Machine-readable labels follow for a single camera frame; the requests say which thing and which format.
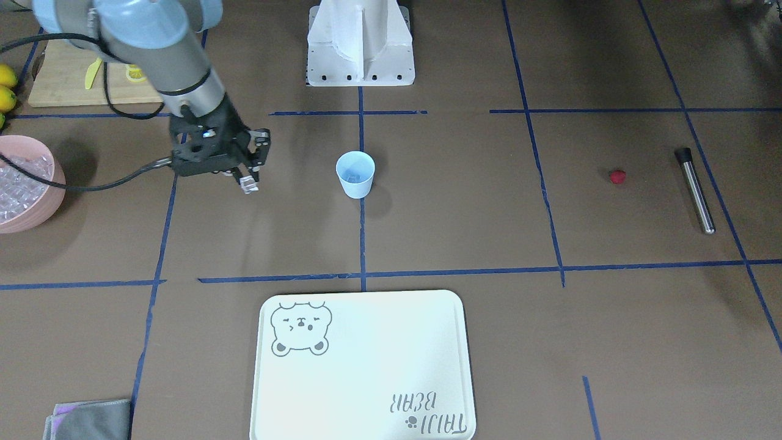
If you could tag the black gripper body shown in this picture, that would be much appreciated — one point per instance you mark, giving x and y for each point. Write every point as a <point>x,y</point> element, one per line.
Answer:
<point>234,130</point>

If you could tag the light blue cup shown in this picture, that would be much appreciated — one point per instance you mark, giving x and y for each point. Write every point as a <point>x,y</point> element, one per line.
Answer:
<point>356,171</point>

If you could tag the pile of clear ice cubes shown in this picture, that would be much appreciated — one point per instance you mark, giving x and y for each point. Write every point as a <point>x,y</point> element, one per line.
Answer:
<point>18,191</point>

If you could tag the yellow plastic knife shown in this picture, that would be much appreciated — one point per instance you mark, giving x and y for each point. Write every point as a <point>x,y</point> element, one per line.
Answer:
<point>91,73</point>

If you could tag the cream bear tray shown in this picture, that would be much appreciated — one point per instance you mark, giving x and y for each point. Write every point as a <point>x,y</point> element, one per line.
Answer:
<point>363,365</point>

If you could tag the wooden cutting board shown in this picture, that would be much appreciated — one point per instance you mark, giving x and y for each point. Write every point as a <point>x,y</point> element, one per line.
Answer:
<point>61,81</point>

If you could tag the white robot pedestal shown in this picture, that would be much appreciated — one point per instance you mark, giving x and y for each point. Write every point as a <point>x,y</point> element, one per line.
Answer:
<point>359,44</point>

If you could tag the clear ice cube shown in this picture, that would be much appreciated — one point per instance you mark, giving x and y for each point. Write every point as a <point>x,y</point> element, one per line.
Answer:
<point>248,184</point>

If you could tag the pink bowl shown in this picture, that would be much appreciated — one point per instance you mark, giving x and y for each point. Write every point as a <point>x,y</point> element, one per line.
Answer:
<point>50,201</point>

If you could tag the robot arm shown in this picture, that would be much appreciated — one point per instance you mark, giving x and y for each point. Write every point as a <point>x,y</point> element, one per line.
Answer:
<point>162,39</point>

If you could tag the lemon slices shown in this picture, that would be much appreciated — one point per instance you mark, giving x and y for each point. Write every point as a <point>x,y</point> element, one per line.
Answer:
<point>134,74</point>

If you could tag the yellow lemon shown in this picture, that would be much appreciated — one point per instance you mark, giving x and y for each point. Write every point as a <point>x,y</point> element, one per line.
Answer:
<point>8,100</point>
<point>8,76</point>

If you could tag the grey folded cloth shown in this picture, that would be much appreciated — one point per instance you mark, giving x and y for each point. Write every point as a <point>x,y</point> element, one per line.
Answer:
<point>93,419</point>

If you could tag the steel muddler black tip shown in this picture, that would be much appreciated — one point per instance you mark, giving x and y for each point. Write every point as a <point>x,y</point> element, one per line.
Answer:
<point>684,158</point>

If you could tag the red strawberry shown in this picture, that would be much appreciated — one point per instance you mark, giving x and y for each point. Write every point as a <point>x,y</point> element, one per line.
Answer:
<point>617,176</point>

